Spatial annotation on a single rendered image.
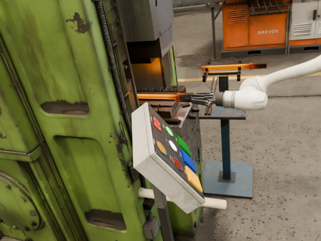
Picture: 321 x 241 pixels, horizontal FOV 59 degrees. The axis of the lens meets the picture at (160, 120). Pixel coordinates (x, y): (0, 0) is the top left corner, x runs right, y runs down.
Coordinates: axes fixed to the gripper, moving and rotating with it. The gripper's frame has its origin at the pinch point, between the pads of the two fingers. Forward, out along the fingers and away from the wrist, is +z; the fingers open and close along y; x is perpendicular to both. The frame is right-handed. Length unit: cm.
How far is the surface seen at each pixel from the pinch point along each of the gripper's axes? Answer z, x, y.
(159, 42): 6.5, 34.1, -12.5
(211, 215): -10, -99, 6
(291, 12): -69, -35, 347
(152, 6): 7, 50, -15
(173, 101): 6.1, -0.9, -3.0
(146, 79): 31.7, 0.0, 22.7
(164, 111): 8.7, -2.0, -12.4
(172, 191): -15, 4, -72
